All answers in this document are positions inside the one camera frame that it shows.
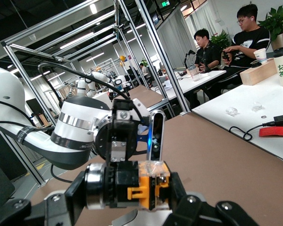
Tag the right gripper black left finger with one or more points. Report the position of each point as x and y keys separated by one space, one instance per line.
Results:
x=61 y=207

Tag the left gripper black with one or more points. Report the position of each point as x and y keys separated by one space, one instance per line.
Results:
x=102 y=141

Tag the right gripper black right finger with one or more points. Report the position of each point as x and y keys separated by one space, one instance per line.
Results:
x=191 y=212

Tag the orange push button switch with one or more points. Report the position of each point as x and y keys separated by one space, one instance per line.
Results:
x=141 y=186

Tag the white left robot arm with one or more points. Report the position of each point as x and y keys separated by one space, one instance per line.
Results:
x=75 y=122

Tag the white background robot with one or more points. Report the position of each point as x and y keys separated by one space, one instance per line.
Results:
x=96 y=76

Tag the yellow ball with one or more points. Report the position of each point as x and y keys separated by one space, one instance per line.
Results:
x=123 y=58

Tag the white desk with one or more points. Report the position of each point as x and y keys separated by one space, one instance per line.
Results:
x=238 y=99
x=191 y=84

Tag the clear plastic cup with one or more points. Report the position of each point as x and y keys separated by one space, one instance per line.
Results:
x=196 y=75

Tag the clear plastic wrapper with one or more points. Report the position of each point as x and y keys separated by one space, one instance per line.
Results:
x=257 y=106
x=232 y=111

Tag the person in black shirt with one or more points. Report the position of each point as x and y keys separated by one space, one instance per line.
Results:
x=210 y=54

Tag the red flat packet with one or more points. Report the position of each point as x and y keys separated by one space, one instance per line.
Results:
x=276 y=131

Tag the green leafy plant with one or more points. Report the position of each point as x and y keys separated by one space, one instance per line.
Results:
x=222 y=40

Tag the wooden block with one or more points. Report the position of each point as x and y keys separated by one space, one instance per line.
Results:
x=257 y=75

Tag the person with glasses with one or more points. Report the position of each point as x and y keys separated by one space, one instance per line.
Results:
x=247 y=42

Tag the white paper cup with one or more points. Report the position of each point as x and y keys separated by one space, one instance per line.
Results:
x=260 y=56

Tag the potted plant gold pot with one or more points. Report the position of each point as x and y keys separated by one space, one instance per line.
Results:
x=279 y=23

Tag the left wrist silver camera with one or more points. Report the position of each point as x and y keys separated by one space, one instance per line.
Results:
x=158 y=131

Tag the aluminium cell frame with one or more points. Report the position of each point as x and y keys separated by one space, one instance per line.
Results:
x=163 y=58

